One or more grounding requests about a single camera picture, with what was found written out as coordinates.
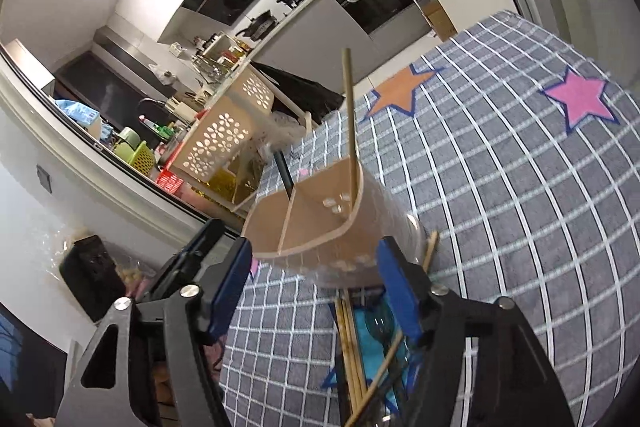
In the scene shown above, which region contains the clear spoon black handle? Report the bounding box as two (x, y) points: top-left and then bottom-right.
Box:
(364, 299), (418, 419)

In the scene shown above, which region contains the red plastic basket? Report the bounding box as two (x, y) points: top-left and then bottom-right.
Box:
(155, 169), (189, 196)

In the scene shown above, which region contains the beige perforated storage rack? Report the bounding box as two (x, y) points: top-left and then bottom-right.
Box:
(166, 62), (317, 216)

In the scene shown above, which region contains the green plastic basket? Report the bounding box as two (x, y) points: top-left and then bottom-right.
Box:
(114, 141), (155, 176)

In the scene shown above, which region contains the beige utensil holder caddy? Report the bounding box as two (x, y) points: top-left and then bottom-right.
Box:
(242, 158), (426, 288)

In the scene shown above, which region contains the wooden chopstick blue tip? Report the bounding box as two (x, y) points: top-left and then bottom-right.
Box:
(335, 296), (358, 413)

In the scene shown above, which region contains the wooden chopstick patterned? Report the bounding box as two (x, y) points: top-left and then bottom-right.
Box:
(342, 289), (367, 405)

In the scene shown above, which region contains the grey checkered tablecloth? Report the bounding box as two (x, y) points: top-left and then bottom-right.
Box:
(221, 11), (639, 426)

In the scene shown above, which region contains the cardboard box on floor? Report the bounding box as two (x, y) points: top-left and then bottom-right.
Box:
(422, 1), (458, 41)

